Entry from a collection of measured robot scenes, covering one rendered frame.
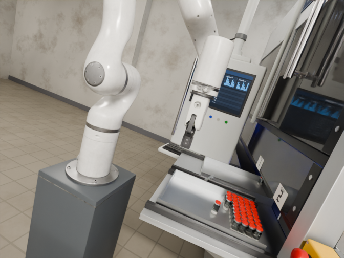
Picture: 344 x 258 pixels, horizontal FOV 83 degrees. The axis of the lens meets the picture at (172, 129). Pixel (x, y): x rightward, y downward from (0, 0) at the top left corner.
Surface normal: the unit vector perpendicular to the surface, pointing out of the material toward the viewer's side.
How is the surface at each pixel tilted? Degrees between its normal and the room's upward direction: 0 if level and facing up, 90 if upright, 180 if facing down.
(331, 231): 90
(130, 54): 90
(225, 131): 90
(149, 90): 90
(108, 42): 64
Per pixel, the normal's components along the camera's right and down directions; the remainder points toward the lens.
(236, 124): -0.34, 0.12
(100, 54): -0.15, -0.33
